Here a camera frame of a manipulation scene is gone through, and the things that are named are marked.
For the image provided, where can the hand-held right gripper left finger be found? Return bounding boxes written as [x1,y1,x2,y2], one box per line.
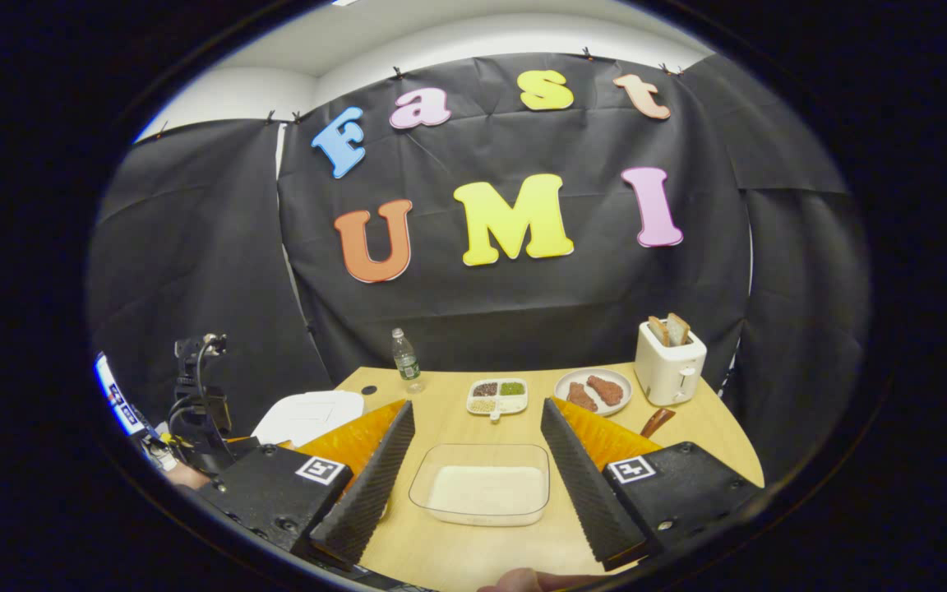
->
[194,400,417,568]

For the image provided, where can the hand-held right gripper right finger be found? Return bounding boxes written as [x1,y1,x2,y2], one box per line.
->
[539,398,764,572]

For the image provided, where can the brown wooden spoon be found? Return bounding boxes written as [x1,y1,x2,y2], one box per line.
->
[640,408,677,439]

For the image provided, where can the white rice cooker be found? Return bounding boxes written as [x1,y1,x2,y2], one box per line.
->
[252,391,366,447]

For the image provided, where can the clear rice container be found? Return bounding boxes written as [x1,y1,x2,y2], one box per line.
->
[408,444,552,527]

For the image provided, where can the white round plate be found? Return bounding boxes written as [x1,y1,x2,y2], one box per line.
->
[554,368,633,417]

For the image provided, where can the white divided grain dish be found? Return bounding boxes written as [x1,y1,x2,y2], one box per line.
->
[466,377,529,423]

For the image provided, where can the clear water bottle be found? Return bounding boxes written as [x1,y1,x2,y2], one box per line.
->
[391,328,425,394]

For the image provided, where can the white toaster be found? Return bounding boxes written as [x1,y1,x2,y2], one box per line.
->
[635,325,708,407]

